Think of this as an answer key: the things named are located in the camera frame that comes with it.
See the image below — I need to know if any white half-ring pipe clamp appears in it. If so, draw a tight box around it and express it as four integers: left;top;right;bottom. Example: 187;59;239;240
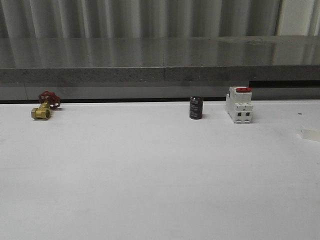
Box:
301;127;320;142

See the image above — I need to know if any black cylindrical capacitor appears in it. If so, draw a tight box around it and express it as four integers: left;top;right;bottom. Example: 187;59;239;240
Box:
189;96;203;120

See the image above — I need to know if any brass valve red handwheel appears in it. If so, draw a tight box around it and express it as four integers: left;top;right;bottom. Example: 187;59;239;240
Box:
31;90;61;120

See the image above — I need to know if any grey stone counter ledge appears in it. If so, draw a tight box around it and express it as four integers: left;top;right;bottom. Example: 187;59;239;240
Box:
0;36;320;102

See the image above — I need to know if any white circuit breaker red switch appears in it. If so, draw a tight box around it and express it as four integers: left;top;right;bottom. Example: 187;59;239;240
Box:
225;86;253;124

